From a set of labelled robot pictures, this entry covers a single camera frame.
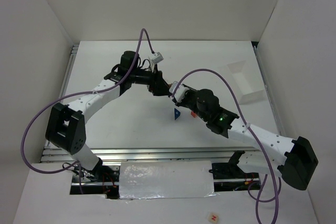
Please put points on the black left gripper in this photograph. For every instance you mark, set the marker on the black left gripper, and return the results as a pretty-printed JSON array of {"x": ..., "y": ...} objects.
[{"x": 156, "y": 84}]

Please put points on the white perforated plastic basket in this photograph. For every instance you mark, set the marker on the white perforated plastic basket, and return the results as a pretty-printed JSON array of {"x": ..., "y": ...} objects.
[{"x": 245, "y": 80}]

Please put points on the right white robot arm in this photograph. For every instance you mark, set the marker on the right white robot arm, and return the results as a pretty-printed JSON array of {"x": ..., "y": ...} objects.
[{"x": 295, "y": 160}]

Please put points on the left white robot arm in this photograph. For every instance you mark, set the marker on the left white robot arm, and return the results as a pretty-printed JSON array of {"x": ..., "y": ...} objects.
[{"x": 66, "y": 127}]

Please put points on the blue triangle wood block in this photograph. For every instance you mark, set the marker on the blue triangle wood block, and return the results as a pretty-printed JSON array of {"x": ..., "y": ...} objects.
[{"x": 177, "y": 114}]

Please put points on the silver foil sheet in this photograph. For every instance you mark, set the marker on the silver foil sheet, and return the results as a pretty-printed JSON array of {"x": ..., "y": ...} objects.
[{"x": 155, "y": 180}]

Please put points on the small letter N tile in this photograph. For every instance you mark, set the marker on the small letter N tile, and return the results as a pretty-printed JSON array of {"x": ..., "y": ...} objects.
[{"x": 213, "y": 218}]

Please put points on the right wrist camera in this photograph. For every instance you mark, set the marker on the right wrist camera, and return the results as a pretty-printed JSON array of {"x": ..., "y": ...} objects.
[{"x": 177, "y": 92}]

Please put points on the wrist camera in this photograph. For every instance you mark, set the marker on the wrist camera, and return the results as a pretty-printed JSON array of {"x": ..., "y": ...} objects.
[
  {"x": 156, "y": 58},
  {"x": 177, "y": 92}
]

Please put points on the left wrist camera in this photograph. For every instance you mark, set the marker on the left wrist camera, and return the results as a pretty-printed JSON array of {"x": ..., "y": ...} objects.
[{"x": 156, "y": 58}]

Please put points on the aluminium rail frame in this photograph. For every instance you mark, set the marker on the aluminium rail frame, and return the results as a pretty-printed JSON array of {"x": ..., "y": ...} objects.
[{"x": 139, "y": 126}]

